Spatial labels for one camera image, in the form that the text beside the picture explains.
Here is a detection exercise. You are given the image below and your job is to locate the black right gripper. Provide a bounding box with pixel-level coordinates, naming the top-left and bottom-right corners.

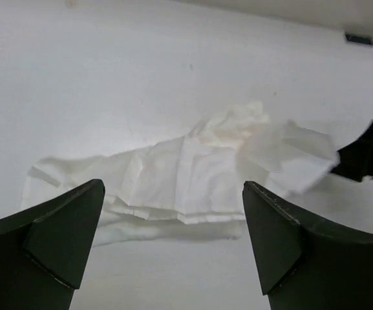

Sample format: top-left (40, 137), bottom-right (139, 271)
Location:
top-left (330, 120), bottom-right (373, 183)

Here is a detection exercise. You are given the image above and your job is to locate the white pleated skirt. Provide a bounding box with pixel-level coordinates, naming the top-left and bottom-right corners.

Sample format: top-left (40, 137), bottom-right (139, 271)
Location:
top-left (20, 102), bottom-right (339, 246)

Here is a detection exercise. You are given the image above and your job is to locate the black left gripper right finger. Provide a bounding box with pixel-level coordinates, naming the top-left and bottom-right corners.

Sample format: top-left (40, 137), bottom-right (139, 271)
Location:
top-left (242, 181), bottom-right (373, 309)

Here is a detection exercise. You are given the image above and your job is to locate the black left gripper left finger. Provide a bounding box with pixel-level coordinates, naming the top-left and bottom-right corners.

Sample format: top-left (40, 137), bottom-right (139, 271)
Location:
top-left (0, 179), bottom-right (105, 309)

